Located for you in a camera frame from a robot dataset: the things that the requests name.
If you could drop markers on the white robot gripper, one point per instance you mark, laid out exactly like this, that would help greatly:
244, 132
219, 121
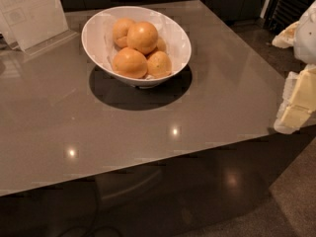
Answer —
306, 39

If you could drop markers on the white paper bowl liner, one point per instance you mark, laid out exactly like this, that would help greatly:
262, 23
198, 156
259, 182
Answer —
144, 45

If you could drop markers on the front right orange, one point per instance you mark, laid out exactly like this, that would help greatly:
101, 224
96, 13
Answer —
159, 64

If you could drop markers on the top orange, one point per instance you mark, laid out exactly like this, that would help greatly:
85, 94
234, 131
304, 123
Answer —
143, 37

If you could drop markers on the white ceramic bowl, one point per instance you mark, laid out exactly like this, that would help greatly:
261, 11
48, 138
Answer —
98, 41

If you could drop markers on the front left orange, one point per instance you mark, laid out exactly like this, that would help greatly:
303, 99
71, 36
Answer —
130, 63

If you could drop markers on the back left orange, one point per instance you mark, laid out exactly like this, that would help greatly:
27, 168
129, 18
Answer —
120, 31

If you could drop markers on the dark slatted cabinet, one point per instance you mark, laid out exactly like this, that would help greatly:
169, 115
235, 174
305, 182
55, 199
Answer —
282, 13

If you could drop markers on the clear acrylic sign stand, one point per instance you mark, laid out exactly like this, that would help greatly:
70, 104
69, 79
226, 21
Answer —
33, 25

